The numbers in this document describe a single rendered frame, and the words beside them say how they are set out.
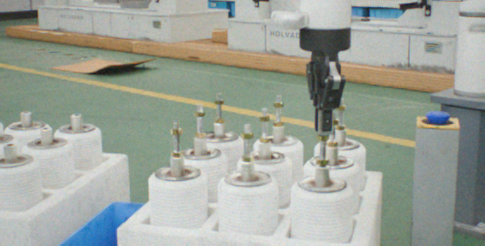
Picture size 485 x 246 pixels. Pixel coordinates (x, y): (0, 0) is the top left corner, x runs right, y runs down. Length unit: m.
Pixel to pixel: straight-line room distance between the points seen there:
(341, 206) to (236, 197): 0.16
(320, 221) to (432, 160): 0.26
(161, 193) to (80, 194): 0.27
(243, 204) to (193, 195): 0.09
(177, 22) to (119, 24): 0.53
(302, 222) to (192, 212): 0.18
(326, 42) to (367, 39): 2.43
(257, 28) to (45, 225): 2.76
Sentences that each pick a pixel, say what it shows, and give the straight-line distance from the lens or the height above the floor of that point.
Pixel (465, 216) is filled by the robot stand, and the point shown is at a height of 0.04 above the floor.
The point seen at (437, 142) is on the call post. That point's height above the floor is 0.29.
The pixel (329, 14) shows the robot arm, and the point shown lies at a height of 0.51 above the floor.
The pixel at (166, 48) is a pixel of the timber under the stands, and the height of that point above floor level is 0.06.
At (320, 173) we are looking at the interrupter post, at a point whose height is 0.27.
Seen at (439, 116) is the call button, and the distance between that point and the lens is 1.18.
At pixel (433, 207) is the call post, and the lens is 1.21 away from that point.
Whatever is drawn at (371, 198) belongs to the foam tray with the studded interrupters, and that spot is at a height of 0.18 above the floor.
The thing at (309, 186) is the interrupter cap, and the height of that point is 0.25.
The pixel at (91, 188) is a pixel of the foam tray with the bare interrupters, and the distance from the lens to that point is 1.33.
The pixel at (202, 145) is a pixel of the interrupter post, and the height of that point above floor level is 0.27.
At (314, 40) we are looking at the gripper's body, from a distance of 0.95.
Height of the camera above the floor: 0.59
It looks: 12 degrees down
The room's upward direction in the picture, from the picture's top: 1 degrees counter-clockwise
